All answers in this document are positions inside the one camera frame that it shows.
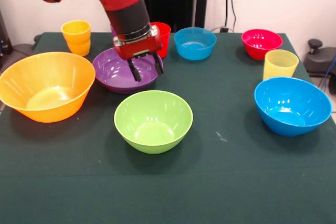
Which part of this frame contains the large blue bowl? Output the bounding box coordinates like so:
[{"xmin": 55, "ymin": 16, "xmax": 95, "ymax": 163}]
[{"xmin": 254, "ymin": 77, "xmax": 333, "ymax": 137}]

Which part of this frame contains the purple bowl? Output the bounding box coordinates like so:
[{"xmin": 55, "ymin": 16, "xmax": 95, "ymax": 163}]
[{"xmin": 92, "ymin": 47, "xmax": 164, "ymax": 95}]

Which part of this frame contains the black floor device with knob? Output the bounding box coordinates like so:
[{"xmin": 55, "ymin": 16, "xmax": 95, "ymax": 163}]
[{"xmin": 304, "ymin": 38, "xmax": 336, "ymax": 78}]

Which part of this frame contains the small blue bowl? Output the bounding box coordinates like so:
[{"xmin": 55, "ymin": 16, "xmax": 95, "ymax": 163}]
[{"xmin": 174, "ymin": 27, "xmax": 217, "ymax": 61}]

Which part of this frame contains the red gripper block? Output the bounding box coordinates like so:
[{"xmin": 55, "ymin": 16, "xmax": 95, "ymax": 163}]
[{"xmin": 112, "ymin": 24, "xmax": 165, "ymax": 82}]

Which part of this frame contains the pale yellow translucent cup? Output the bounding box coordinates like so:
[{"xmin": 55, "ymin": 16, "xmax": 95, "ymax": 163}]
[{"xmin": 262, "ymin": 49, "xmax": 300, "ymax": 82}]

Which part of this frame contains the small red bowl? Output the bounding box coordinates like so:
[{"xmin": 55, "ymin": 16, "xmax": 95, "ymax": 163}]
[{"xmin": 241, "ymin": 28, "xmax": 284, "ymax": 61}]

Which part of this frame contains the dark green tablecloth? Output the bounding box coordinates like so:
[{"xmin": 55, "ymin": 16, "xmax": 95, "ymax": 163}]
[{"xmin": 0, "ymin": 31, "xmax": 336, "ymax": 224}]

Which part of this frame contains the orange yellow cup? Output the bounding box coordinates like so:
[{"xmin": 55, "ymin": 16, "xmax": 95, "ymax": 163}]
[{"xmin": 60, "ymin": 19, "xmax": 92, "ymax": 57}]

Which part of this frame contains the large orange bowl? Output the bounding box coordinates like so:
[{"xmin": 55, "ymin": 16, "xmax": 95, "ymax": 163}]
[{"xmin": 0, "ymin": 51, "xmax": 97, "ymax": 124}]

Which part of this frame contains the green bowl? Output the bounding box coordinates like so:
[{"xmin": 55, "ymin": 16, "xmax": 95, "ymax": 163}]
[{"xmin": 113, "ymin": 90, "xmax": 194, "ymax": 155}]

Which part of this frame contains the red cup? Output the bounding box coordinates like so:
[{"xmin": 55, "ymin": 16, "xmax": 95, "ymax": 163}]
[{"xmin": 150, "ymin": 22, "xmax": 172, "ymax": 59}]

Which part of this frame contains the blue cable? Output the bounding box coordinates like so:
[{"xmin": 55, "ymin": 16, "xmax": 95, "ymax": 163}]
[{"xmin": 323, "ymin": 57, "xmax": 336, "ymax": 92}]

